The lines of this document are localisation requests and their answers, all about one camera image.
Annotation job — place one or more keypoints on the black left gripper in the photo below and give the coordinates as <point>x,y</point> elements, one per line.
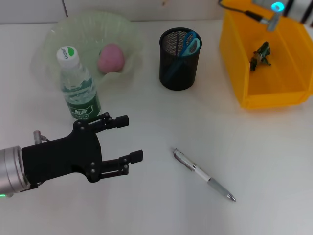
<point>61,156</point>

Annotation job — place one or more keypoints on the clear green-label water bottle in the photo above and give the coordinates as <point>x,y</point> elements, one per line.
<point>80,102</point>

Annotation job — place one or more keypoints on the pink peach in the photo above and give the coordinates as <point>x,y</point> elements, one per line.
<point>111,58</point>

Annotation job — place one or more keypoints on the silver clear ballpoint pen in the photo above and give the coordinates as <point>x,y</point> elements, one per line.
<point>216,184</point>

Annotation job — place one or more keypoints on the light blue scissors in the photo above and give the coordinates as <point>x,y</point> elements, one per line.
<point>188,46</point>

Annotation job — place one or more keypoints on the green plastic wrapper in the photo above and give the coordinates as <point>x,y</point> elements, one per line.
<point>260,55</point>

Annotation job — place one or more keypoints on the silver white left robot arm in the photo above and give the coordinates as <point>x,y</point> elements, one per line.
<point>11,169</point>

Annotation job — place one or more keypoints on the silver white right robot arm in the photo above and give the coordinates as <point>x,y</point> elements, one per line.
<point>265,2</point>

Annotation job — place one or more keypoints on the black mesh pen holder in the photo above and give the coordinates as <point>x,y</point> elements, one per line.
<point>179,78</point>

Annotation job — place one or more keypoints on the translucent green plastic fruit plate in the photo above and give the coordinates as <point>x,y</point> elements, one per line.
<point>97,29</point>

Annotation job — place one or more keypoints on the yellow plastic bin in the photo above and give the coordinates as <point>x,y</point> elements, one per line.
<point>281,78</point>

